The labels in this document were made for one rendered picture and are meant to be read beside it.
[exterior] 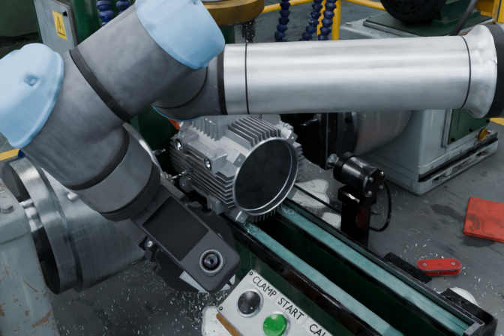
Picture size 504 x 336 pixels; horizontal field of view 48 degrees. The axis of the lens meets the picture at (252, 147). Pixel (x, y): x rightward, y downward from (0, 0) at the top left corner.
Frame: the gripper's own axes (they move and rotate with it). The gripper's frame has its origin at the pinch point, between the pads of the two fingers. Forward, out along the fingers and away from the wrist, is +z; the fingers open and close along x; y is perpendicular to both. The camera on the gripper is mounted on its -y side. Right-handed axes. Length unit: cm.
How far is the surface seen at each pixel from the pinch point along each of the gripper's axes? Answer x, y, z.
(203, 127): -18.6, 40.1, 13.9
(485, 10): -94, 34, 49
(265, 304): -1.1, -1.9, 5.9
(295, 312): -2.8, -5.8, 5.8
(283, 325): -0.7, -6.0, 5.2
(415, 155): -51, 26, 54
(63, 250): 12.3, 26.4, -0.5
